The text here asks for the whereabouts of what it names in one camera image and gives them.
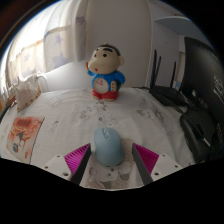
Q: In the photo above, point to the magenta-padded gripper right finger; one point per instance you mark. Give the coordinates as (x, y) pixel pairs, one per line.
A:
(146, 159)

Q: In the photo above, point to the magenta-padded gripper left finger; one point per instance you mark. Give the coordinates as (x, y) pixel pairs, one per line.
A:
(77, 159)

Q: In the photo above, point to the light blue computer mouse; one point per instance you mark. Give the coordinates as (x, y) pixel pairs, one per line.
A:
(108, 148)

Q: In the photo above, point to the black monitor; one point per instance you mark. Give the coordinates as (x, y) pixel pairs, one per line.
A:
(206, 76)

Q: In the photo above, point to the black router with antennas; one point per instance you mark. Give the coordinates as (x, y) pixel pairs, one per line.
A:
(168, 93)

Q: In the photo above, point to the black box device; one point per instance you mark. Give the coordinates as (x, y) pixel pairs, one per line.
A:
(196, 133)

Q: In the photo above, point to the white wall shelf unit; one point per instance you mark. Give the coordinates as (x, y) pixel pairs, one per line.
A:
(180, 25)

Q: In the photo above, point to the white star print curtain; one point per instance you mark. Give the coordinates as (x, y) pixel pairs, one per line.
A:
(40, 43)

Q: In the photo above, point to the cartoon boy clock figurine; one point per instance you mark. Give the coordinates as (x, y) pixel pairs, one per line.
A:
(106, 76)

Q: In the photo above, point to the white printed tablecloth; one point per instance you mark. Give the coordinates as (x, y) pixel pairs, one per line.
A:
(66, 113)

